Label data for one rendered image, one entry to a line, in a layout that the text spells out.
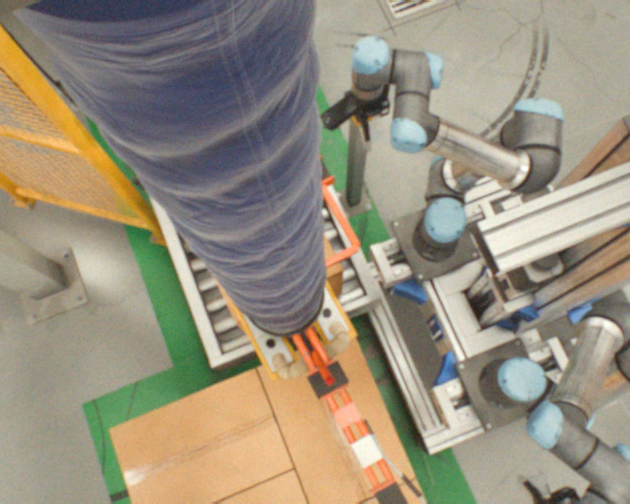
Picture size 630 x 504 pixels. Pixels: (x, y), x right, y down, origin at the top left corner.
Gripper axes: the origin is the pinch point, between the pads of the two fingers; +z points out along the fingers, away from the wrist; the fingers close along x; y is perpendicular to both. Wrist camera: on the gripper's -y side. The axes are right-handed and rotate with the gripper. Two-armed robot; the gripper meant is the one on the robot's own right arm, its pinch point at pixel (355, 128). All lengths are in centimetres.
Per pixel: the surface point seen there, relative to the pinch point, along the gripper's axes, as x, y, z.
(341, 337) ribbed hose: -45, -22, 34
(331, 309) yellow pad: -35, -21, 39
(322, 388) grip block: -57, -33, 27
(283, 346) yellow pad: -40, -39, 39
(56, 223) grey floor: 75, -124, 152
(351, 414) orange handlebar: -66, -28, 27
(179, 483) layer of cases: -65, -94, 98
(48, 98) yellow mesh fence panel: 46, -74, 10
